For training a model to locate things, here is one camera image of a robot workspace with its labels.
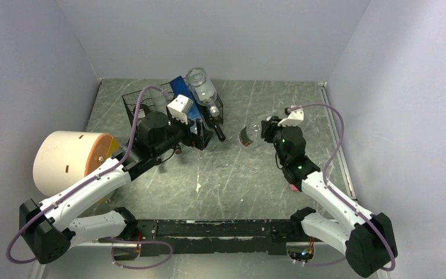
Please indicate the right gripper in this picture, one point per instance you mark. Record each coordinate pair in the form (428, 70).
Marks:
(269, 127)

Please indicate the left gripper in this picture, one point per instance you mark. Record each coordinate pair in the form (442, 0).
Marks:
(200, 139)

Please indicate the dark green wine bottle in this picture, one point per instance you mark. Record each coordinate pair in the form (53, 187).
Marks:
(215, 123)

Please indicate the blue labelled water bottle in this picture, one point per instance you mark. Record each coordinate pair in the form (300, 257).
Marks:
(180, 87)

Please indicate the clear red-label bottle silver cap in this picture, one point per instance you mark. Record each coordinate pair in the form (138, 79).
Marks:
(204, 90)

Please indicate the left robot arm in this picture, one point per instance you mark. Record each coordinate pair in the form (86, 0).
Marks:
(50, 228)

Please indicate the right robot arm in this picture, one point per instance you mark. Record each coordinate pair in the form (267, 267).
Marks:
(365, 239)

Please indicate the white cylindrical drum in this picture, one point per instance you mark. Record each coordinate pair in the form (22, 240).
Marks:
(65, 157)

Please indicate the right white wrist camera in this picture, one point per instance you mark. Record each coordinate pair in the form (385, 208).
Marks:
(294, 117)

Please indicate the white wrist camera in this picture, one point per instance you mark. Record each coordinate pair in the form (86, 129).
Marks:
(294, 117)
(180, 107)

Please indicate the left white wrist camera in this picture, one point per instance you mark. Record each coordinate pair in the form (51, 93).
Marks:
(180, 107)

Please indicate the black wire wine rack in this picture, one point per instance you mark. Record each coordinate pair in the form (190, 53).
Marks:
(154, 100)

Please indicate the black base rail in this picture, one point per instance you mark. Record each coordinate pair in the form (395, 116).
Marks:
(215, 236)

